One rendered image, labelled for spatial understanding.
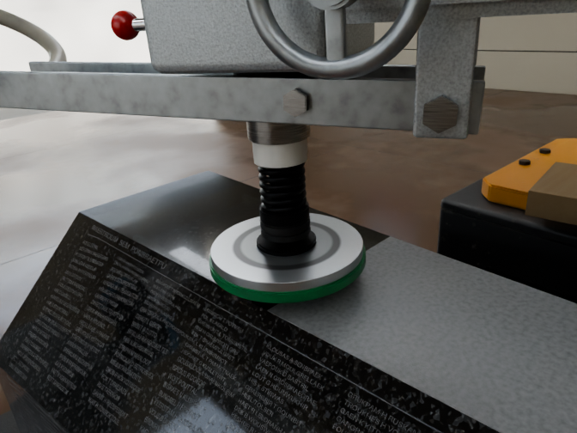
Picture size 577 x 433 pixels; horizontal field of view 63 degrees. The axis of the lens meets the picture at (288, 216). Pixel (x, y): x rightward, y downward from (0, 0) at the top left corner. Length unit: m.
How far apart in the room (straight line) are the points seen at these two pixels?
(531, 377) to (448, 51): 0.33
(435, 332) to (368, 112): 0.27
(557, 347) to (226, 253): 0.41
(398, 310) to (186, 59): 0.39
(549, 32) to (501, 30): 0.59
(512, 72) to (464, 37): 6.63
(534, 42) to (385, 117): 6.48
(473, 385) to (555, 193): 0.51
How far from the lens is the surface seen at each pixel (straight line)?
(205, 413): 0.65
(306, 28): 0.45
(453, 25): 0.45
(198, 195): 1.03
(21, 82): 0.75
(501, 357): 0.57
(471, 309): 0.64
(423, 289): 0.66
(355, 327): 0.59
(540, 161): 1.31
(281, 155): 0.57
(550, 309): 0.67
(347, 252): 0.63
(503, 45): 7.10
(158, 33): 0.53
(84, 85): 0.67
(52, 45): 1.05
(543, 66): 6.94
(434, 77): 0.46
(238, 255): 0.64
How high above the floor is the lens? 1.16
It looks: 24 degrees down
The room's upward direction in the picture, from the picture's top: 4 degrees counter-clockwise
